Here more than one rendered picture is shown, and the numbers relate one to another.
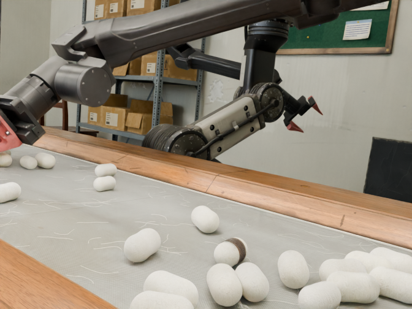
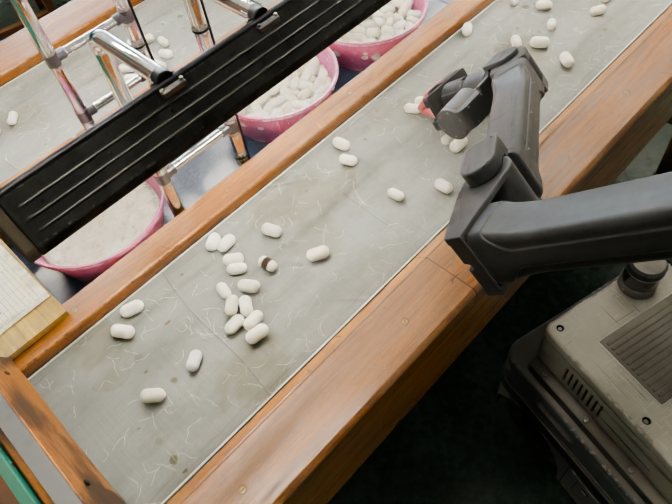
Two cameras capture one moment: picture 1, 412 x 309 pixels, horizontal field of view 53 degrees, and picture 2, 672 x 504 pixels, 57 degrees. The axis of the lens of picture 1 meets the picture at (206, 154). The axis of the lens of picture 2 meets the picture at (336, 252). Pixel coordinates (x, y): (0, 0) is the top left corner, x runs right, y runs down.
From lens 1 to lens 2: 105 cm
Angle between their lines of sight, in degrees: 92
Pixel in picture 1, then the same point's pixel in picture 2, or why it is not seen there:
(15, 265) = (225, 198)
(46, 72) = (468, 82)
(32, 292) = (207, 207)
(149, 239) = (266, 229)
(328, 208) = (351, 328)
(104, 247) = (283, 218)
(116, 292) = (239, 230)
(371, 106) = not seen: outside the picture
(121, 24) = (504, 78)
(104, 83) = (459, 125)
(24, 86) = (453, 86)
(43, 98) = not seen: hidden behind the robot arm
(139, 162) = not seen: hidden behind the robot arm
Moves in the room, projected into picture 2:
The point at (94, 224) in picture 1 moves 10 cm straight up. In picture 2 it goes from (316, 208) to (308, 168)
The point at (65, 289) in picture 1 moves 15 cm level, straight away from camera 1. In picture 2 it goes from (208, 213) to (295, 193)
